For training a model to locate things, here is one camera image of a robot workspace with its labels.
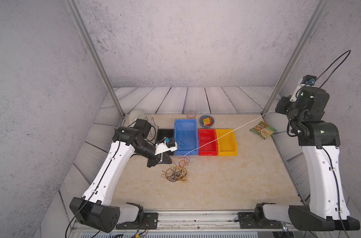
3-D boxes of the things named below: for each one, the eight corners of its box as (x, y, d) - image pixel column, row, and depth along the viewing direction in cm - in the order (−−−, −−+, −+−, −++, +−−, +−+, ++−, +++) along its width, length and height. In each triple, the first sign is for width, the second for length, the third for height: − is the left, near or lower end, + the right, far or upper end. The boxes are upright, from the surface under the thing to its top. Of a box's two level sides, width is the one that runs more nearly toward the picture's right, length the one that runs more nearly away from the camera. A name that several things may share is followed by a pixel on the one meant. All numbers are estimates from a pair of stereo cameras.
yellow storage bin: (218, 157, 98) (219, 151, 93) (214, 135, 110) (215, 129, 105) (236, 157, 98) (239, 151, 93) (231, 134, 110) (233, 129, 105)
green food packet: (264, 140, 107) (265, 139, 105) (250, 130, 113) (251, 128, 112) (275, 131, 112) (276, 129, 111) (261, 121, 119) (262, 120, 117)
